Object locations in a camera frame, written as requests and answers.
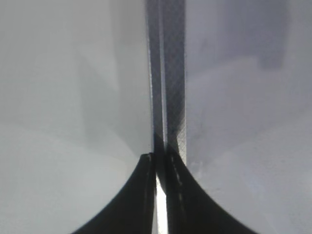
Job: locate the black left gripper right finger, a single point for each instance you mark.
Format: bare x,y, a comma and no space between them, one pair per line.
189,209

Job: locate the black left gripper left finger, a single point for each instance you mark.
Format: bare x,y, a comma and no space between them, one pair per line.
131,211

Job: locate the white board with grey frame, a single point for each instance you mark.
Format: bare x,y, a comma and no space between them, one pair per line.
231,90

